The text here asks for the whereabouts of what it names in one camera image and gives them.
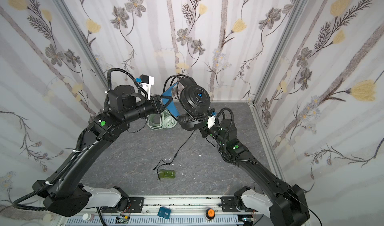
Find mint green headphones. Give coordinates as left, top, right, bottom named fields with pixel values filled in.
left=147, top=109, right=177, bottom=130

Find black and blue headphones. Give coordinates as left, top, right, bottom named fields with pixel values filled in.
left=161, top=75, right=211, bottom=131

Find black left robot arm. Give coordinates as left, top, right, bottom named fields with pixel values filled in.
left=33, top=85, right=169, bottom=217

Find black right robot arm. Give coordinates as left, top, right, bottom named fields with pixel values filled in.
left=200, top=119, right=310, bottom=226

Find orange emergency stop button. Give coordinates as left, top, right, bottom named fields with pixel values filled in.
left=205, top=208, right=216, bottom=221

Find small blue box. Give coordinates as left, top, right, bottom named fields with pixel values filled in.
left=158, top=207, right=171, bottom=220

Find left black corrugated conduit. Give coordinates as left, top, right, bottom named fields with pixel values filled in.
left=12, top=68, right=156, bottom=217

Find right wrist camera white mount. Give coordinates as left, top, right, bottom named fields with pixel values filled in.
left=207, top=108, right=217, bottom=129

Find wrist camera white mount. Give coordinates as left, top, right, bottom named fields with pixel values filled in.
left=207, top=108, right=217, bottom=129
left=136, top=75, right=155, bottom=100

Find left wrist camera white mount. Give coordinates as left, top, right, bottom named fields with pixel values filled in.
left=136, top=75, right=155, bottom=100

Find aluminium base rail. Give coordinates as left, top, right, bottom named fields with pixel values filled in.
left=56, top=195, right=301, bottom=226

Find white slotted cable duct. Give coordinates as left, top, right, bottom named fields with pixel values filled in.
left=64, top=215, right=244, bottom=226

